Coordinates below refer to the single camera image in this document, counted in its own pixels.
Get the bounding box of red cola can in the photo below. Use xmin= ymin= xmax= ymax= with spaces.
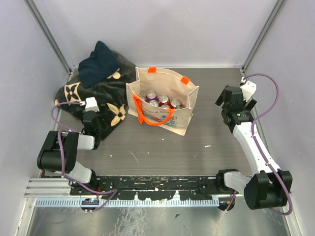
xmin=158 ymin=94 xmax=170 ymax=106
xmin=170 ymin=98 xmax=182 ymax=110

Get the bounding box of beige canvas tote bag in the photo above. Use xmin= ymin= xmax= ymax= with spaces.
xmin=126 ymin=67 xmax=199 ymax=136

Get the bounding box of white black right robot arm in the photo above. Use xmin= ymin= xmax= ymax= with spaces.
xmin=215 ymin=82 xmax=293 ymax=210

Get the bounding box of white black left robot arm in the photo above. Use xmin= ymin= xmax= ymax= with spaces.
xmin=37 ymin=111 xmax=101 ymax=195

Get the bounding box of dark floral plush blanket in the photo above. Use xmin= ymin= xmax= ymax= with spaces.
xmin=55 ymin=51 xmax=136 ymax=140

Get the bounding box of navy blue cloth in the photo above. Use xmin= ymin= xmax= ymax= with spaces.
xmin=78 ymin=41 xmax=121 ymax=89

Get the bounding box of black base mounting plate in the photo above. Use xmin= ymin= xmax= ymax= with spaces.
xmin=70 ymin=175 xmax=246 ymax=201

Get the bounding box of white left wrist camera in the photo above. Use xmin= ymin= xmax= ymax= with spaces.
xmin=85 ymin=97 xmax=99 ymax=112

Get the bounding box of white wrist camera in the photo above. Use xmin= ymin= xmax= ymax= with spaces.
xmin=85 ymin=97 xmax=99 ymax=112
xmin=240 ymin=77 xmax=256 ymax=102

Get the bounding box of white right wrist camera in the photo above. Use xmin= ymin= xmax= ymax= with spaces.
xmin=240 ymin=77 xmax=256 ymax=102

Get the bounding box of aluminium cable duct rail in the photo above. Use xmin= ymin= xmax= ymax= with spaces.
xmin=35 ymin=197 xmax=220 ymax=207

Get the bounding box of right aluminium frame post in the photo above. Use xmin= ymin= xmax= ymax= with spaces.
xmin=242 ymin=0 xmax=286 ymax=74

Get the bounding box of aluminium frame post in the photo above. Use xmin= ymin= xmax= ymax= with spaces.
xmin=24 ymin=0 xmax=72 ymax=73
xmin=242 ymin=0 xmax=286 ymax=74

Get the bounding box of left aluminium frame post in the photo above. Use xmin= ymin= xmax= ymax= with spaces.
xmin=24 ymin=0 xmax=72 ymax=73

